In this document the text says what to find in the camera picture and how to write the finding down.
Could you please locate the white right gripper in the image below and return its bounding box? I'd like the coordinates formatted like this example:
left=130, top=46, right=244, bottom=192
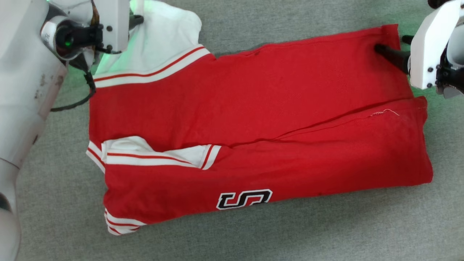
left=374, top=0, right=464, bottom=99

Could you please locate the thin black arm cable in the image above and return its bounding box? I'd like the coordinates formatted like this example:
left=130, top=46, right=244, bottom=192
left=50, top=54, right=98, bottom=112

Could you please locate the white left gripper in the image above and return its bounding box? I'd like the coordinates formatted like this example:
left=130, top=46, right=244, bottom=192
left=94, top=0, right=145, bottom=54

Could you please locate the red and white jersey garment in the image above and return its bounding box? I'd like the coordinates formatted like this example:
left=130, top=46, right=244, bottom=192
left=86, top=0, right=434, bottom=236

